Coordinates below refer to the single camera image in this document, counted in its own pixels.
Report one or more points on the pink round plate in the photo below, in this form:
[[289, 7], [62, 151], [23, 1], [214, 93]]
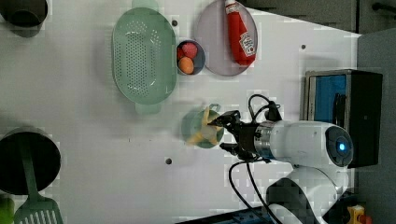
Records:
[[211, 32]]

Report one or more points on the peeled toy banana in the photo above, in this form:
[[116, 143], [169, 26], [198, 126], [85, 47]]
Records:
[[201, 134]]

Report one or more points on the black toaster oven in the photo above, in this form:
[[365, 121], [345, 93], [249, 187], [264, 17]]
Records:
[[352, 100]]

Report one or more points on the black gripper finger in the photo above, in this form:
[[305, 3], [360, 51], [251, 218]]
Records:
[[228, 120], [232, 148]]

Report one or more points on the red toy fruit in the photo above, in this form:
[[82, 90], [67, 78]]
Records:
[[180, 53]]

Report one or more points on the large black pot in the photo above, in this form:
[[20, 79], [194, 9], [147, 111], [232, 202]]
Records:
[[27, 147]]

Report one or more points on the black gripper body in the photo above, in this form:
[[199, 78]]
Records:
[[245, 137]]

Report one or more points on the pink toy strawberry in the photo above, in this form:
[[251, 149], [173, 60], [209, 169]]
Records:
[[190, 50]]

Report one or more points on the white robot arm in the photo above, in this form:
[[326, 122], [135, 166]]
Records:
[[319, 153]]

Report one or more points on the orange toy fruit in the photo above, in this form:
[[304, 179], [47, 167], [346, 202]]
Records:
[[186, 65]]

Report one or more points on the red ketchup bottle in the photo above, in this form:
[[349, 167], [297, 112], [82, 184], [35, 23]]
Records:
[[241, 42]]

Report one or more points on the green slotted spatula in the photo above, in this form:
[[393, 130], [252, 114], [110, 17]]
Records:
[[37, 209]]

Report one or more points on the small blue bowl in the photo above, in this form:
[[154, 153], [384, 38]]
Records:
[[198, 60]]

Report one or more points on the green mug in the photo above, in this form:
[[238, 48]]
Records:
[[186, 122]]

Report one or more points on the green toy vegetable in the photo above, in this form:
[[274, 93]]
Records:
[[7, 206]]

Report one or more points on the green perforated colander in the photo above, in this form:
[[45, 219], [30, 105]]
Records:
[[144, 64]]

